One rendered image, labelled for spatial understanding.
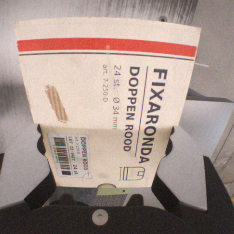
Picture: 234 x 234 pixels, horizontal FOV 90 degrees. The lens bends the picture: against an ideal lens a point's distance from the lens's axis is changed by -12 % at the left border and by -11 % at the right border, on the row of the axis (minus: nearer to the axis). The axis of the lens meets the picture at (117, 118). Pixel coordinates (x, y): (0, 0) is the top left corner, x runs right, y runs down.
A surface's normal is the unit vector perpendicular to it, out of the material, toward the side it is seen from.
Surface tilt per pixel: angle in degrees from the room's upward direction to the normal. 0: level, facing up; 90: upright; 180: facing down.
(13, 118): 0
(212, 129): 0
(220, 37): 0
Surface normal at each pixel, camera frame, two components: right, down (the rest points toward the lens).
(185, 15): 0.04, 0.47
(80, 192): 0.57, -0.53
